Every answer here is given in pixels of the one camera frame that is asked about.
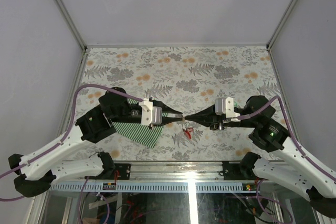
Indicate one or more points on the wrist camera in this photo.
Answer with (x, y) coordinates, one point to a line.
(151, 114)
(225, 106)

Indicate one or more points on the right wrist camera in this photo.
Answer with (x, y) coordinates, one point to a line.
(225, 106)

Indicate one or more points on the aluminium front rail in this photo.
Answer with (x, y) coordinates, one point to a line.
(170, 169)

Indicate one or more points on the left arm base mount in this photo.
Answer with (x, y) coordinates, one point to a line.
(122, 171)

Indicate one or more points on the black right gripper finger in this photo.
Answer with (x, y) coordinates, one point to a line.
(205, 113)
(199, 120)

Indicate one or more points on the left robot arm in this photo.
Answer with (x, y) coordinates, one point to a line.
(39, 170)

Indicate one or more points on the red keyring fob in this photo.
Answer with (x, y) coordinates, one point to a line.
(188, 132)

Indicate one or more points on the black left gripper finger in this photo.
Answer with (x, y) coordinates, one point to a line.
(169, 112)
(168, 120)

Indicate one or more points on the slotted cable duct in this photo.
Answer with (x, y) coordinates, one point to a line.
(132, 187)

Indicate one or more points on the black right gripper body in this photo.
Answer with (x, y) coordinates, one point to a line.
(218, 126)

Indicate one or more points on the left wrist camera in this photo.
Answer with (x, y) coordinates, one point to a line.
(151, 114)

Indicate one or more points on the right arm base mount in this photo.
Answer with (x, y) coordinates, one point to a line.
(231, 171)

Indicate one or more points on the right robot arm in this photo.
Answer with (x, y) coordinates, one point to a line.
(279, 141)

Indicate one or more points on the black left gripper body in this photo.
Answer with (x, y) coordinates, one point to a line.
(133, 113)

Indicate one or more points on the green striped cloth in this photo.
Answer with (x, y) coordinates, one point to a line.
(139, 133)

